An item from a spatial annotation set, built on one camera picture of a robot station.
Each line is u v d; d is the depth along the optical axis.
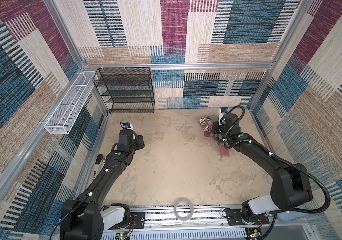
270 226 0.71
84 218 0.42
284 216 0.72
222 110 0.77
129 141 0.66
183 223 0.73
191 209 0.74
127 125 0.73
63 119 0.71
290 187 0.43
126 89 1.10
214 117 0.96
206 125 0.94
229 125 0.66
